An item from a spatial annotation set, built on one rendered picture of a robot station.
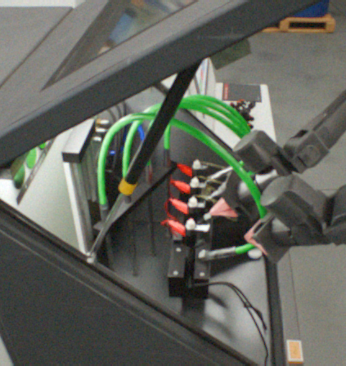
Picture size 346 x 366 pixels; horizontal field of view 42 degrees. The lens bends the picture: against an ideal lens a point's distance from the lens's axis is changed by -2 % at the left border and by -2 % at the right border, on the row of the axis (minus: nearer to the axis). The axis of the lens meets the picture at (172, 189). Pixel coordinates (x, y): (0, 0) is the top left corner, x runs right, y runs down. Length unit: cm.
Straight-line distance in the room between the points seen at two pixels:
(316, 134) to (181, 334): 45
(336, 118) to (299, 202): 29
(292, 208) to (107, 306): 32
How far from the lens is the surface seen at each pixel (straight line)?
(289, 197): 69
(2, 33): 108
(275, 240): 80
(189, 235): 106
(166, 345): 80
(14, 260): 71
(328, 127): 93
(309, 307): 237
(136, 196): 115
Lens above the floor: 182
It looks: 38 degrees down
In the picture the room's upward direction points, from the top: 1 degrees counter-clockwise
